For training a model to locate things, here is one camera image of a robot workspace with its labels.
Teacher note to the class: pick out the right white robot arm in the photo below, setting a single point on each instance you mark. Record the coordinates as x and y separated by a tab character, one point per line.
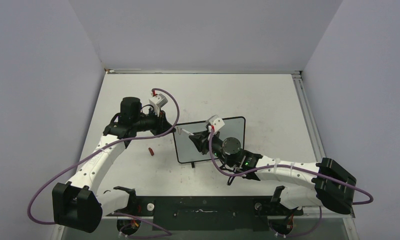
305	184

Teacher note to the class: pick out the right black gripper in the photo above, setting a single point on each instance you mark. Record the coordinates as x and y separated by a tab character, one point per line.
202	140

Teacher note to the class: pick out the red marker cap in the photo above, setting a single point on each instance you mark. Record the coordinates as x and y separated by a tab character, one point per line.
151	151

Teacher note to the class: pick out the aluminium rail frame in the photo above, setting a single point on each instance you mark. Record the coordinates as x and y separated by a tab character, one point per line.
267	113

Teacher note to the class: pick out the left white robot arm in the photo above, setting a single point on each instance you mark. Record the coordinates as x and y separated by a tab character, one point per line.
77	203

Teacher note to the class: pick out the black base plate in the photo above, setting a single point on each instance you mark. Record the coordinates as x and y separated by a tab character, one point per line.
206	213

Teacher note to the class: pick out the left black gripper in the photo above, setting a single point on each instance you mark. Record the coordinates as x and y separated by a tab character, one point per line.
161	125

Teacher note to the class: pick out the white whiteboard marker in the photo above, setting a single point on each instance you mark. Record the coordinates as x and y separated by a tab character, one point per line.
187	132

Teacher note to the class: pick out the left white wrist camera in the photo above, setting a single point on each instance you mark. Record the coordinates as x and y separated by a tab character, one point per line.
158	101

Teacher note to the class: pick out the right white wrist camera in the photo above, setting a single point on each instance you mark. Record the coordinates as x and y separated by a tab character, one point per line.
214	124

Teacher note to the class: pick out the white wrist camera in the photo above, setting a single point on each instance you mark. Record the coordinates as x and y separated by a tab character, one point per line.
214	124
158	101

